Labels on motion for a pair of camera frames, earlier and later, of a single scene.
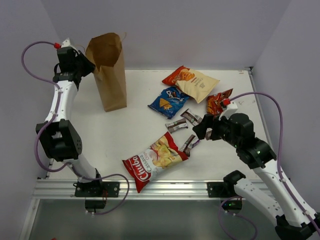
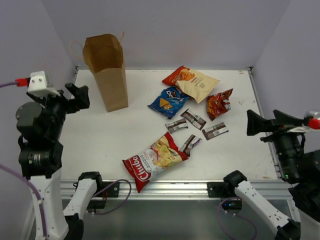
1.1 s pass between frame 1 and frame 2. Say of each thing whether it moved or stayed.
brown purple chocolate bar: stayed
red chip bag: stayed
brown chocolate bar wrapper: stayed
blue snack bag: stayed
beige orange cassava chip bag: stayed
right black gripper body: moved
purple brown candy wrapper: stayed
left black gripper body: moved
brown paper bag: stayed
